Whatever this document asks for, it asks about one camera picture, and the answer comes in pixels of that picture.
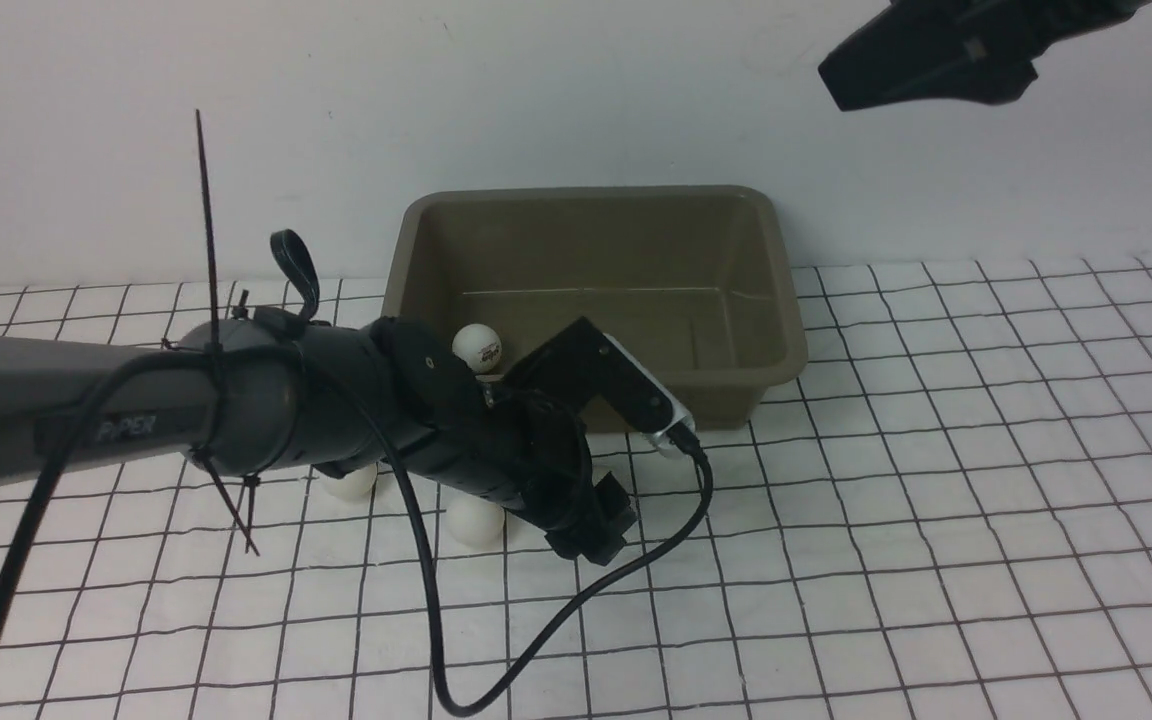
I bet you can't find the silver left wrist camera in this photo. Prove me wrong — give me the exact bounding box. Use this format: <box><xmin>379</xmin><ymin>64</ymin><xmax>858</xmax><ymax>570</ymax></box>
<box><xmin>501</xmin><ymin>317</ymin><xmax>699</xmax><ymax>461</ymax></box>

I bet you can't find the white ping-pong ball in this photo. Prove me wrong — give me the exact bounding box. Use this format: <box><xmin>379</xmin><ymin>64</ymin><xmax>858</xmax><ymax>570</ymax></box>
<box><xmin>321</xmin><ymin>464</ymin><xmax>378</xmax><ymax>503</ymax></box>
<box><xmin>450</xmin><ymin>323</ymin><xmax>503</xmax><ymax>376</ymax></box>
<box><xmin>445</xmin><ymin>495</ymin><xmax>506</xmax><ymax>550</ymax></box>

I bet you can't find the black left camera cable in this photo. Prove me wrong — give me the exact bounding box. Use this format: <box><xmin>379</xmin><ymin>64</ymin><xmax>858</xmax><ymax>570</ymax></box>
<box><xmin>0</xmin><ymin>344</ymin><xmax>715</xmax><ymax>720</ymax></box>

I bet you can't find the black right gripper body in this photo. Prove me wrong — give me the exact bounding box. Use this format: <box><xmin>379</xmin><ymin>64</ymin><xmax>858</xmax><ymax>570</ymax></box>
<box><xmin>975</xmin><ymin>1</ymin><xmax>1149</xmax><ymax>61</ymax></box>

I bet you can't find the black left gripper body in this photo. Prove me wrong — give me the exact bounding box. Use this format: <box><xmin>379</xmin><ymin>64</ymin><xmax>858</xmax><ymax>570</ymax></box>
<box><xmin>366</xmin><ymin>318</ymin><xmax>635</xmax><ymax>566</ymax></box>

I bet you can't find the olive plastic bin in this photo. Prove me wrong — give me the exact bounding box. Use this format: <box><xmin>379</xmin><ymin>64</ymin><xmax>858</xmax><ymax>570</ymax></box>
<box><xmin>381</xmin><ymin>184</ymin><xmax>809</xmax><ymax>430</ymax></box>

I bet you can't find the black zip tie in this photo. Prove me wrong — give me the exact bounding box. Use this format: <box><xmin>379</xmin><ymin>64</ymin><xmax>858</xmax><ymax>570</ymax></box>
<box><xmin>188</xmin><ymin>108</ymin><xmax>262</xmax><ymax>556</ymax></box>

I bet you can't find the white checkered tablecloth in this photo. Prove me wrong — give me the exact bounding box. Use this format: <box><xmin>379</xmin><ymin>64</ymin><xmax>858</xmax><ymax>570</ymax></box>
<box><xmin>0</xmin><ymin>256</ymin><xmax>1152</xmax><ymax>719</ymax></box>

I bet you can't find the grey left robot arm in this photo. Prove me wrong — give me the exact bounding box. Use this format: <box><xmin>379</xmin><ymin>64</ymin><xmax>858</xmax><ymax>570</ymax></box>
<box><xmin>0</xmin><ymin>310</ymin><xmax>667</xmax><ymax>564</ymax></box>

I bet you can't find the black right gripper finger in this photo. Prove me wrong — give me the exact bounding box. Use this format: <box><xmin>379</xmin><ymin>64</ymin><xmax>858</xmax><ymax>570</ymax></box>
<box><xmin>818</xmin><ymin>1</ymin><xmax>1043</xmax><ymax>111</ymax></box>

